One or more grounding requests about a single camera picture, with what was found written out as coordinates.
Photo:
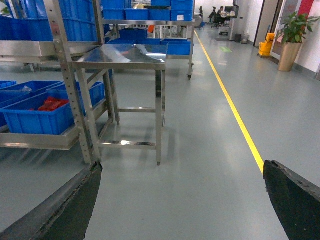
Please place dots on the blue bin with red parts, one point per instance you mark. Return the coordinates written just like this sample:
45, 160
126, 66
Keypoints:
21, 120

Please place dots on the stainless steel table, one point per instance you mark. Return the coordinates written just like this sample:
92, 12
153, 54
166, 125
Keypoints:
135, 77

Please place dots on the yellow mop bucket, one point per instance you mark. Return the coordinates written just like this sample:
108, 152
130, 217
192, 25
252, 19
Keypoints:
265, 47

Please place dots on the plant in gold pot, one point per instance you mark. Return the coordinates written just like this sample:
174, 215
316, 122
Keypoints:
295, 27

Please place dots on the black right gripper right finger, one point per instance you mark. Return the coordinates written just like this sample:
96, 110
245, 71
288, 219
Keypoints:
295, 200

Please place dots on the red parts in bin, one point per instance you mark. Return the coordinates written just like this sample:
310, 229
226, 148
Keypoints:
51, 104

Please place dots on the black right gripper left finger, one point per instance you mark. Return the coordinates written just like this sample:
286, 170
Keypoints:
65, 215

